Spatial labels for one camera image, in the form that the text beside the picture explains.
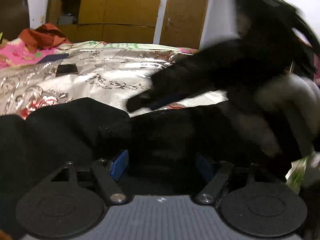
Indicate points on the wooden door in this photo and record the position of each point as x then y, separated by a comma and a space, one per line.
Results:
183, 23

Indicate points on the pink floral blanket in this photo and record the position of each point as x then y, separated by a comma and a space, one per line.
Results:
19, 52

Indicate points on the wooden wardrobe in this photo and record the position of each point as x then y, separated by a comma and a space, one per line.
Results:
112, 21

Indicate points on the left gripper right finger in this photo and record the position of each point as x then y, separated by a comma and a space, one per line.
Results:
211, 193

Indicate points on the dark wooden headboard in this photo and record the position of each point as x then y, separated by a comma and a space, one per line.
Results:
14, 18

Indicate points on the floral satin bedspread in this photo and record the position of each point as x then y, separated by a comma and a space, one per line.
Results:
110, 74

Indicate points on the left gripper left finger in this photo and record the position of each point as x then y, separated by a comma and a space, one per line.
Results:
64, 184

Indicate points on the black smartphone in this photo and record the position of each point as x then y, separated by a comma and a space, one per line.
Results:
66, 69

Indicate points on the rust orange garment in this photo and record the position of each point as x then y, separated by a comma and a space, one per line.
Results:
44, 37

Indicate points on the dark blue booklet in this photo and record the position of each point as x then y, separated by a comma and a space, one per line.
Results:
53, 57

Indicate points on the black pants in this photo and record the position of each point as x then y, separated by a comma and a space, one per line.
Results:
170, 141

